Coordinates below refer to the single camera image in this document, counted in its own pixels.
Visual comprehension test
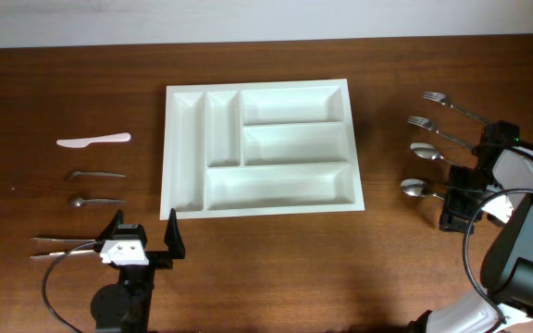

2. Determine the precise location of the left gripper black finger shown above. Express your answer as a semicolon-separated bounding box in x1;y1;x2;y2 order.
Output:
93;209;124;253
164;208;186;260

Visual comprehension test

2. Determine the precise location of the metal spoon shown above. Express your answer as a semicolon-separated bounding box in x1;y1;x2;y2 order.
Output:
410;142;452;165
401;179;444;200

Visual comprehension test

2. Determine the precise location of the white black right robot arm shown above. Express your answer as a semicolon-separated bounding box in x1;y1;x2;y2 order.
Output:
407;120;533;332

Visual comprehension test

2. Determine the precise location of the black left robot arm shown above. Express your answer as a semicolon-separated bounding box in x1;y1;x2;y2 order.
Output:
91;210;186;332

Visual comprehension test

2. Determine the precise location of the small metal teaspoon left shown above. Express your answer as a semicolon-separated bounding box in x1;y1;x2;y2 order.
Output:
68;195;126;208

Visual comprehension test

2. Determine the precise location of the small metal fork left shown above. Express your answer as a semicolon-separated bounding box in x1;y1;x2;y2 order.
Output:
66;170;125;180

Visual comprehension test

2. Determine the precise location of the white plastic knife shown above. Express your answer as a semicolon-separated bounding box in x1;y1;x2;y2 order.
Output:
56;132;131;149

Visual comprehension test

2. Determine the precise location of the white plastic cutlery tray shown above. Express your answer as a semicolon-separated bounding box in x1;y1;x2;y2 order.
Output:
159;79;365;220

